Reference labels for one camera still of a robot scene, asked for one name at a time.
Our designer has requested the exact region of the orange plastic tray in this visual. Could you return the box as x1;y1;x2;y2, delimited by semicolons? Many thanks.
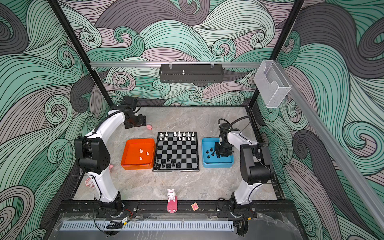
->
121;139;156;170

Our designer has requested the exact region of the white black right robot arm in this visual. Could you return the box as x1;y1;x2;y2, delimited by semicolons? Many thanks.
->
214;116;273;216

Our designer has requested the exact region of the black perforated wall shelf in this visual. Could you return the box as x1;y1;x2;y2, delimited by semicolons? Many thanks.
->
159;65;224;83

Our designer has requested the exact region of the blue plastic tray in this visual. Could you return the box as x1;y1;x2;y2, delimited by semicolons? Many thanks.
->
202;138;234;168

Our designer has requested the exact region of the black white chess board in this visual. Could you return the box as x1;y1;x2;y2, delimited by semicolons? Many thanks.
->
153;132;200;172

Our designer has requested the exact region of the clear acrylic wall holder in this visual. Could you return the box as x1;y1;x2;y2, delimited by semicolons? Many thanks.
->
254;60;292;109

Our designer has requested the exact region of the white rabbit figurine pink stand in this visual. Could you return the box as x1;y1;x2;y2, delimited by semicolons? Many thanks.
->
167;189;178;213

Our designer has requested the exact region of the silver aluminium rail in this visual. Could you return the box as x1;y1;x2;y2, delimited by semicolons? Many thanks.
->
90;61;261;69

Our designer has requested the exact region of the white slotted cable duct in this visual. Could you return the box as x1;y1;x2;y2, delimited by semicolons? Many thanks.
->
59;220;235;232

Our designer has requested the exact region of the small orange letter block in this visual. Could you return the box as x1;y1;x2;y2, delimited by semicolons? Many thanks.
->
191;202;199;212

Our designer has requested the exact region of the pink white plush toy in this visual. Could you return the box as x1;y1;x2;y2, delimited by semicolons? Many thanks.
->
85;177;95;189

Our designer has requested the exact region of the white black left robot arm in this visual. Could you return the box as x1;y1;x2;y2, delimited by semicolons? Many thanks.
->
74;96;147;214

